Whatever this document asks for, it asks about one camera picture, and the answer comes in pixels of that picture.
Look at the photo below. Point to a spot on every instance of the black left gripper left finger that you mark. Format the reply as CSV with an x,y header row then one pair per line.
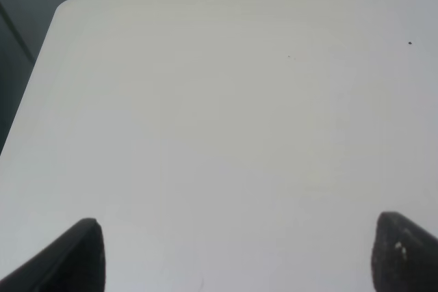
x,y
75,261

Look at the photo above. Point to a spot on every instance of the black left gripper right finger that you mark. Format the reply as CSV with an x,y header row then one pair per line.
x,y
404,255

